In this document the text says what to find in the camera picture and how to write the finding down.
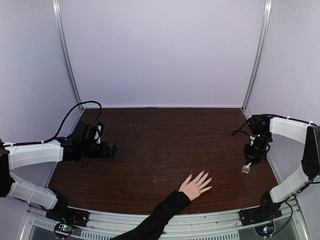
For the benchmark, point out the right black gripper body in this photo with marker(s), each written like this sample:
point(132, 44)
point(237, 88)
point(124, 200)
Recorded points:
point(256, 153)

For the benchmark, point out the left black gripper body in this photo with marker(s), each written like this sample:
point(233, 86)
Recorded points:
point(89, 151)

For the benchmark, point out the glitter nail polish bottle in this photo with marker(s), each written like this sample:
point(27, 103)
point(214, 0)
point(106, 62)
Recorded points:
point(246, 168)

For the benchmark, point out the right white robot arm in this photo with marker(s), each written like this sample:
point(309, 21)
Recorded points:
point(263, 127)

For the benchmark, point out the black sleeved forearm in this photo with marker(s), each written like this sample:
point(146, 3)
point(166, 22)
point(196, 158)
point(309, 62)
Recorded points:
point(153, 226)

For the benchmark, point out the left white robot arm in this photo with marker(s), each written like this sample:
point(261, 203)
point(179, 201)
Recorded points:
point(62, 149)

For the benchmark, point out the person's bare hand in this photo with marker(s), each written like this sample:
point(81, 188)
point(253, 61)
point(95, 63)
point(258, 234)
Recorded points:
point(193, 188)

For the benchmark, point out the right round circuit board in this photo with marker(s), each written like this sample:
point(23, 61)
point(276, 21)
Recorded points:
point(265, 230)

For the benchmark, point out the round circuit board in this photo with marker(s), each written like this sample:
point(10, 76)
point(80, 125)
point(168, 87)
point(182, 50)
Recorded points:
point(265, 230)
point(62, 230)

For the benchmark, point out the left round circuit board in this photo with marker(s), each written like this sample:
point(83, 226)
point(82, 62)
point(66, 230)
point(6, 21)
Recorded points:
point(62, 230)

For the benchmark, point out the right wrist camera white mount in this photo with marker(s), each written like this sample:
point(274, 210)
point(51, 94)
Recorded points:
point(254, 140)

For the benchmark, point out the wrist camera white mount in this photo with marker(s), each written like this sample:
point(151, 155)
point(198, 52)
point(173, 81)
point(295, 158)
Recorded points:
point(254, 140)
point(99, 132)

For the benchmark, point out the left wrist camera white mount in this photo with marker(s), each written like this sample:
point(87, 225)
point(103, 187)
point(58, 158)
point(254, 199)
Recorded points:
point(99, 132)

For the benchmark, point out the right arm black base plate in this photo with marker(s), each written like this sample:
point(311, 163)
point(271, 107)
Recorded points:
point(255, 215)

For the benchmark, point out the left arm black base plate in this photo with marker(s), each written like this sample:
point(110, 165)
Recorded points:
point(74, 217)

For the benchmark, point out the aluminium front rail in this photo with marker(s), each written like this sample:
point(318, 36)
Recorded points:
point(285, 222)

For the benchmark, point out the right aluminium frame post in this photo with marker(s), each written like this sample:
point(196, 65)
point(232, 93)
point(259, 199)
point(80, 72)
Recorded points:
point(263, 35)

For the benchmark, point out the aluminium frame post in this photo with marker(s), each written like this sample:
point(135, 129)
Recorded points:
point(66, 56)
point(263, 35)

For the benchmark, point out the left aluminium frame post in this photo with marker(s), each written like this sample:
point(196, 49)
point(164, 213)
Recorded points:
point(66, 56)

